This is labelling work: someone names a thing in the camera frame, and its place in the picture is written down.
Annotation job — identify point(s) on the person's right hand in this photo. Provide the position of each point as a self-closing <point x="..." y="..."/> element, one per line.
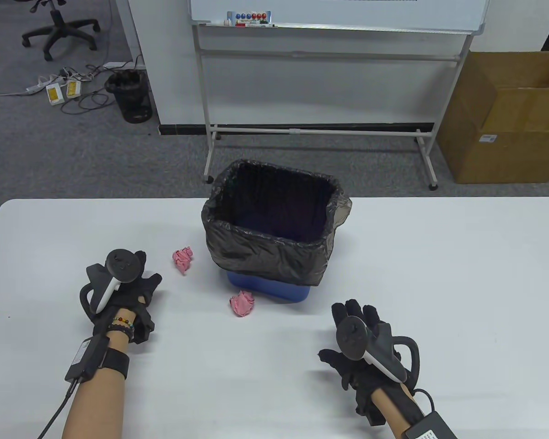
<point x="352" y="308"/>

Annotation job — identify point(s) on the person's left hand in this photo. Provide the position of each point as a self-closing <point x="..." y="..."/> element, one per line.
<point x="137" y="297"/>

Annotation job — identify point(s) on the pink paper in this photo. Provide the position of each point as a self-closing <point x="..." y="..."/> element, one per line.
<point x="182" y="259"/>
<point x="242" y="304"/>

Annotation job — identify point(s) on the blue recycling bin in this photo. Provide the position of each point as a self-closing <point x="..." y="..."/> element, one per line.
<point x="265" y="288"/>

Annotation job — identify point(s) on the person's left forearm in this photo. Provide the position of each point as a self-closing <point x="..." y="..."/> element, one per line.
<point x="96" y="402"/>

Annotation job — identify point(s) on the black plastic bin liner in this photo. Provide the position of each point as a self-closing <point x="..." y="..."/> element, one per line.
<point x="265" y="256"/>

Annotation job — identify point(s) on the grey white right hand controller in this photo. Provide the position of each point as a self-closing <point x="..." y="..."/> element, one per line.
<point x="352" y="340"/>

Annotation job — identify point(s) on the grey white hand controller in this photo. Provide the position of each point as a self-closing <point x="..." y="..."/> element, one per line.
<point x="352" y="340"/>
<point x="122" y="265"/>

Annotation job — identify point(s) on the grey white left hand controller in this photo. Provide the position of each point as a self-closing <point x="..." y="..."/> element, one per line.
<point x="122" y="265"/>

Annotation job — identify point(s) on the black left wrist sensor box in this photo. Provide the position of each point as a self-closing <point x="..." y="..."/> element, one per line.
<point x="84" y="356"/>

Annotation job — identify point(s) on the black wrist sensor box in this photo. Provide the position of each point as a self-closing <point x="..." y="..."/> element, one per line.
<point x="84" y="356"/>
<point x="432" y="430"/>

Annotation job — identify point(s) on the black right wrist sensor box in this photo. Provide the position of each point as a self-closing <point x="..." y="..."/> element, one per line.
<point x="432" y="430"/>

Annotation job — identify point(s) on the black mesh wastebasket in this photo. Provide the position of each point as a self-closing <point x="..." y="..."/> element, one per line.
<point x="132" y="103"/>

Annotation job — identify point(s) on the white yellow charger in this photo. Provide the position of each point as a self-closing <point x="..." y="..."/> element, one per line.
<point x="54" y="94"/>
<point x="74" y="89"/>

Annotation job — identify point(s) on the brown cardboard box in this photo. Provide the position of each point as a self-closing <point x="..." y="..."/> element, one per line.
<point x="508" y="155"/>

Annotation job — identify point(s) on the white power strip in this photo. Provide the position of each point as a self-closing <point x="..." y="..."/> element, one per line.
<point x="36" y="87"/>

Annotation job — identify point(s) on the office chair base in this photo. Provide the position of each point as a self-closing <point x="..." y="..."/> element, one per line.
<point x="55" y="27"/>

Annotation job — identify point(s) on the white marker with black cap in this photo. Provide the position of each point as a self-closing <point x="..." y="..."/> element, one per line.
<point x="261" y="26"/>

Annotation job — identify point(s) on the white rolling whiteboard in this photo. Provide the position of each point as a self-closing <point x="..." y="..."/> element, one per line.
<point x="329" y="11"/>

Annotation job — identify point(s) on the strip of round magnets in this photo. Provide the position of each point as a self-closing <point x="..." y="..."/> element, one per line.
<point x="249" y="17"/>

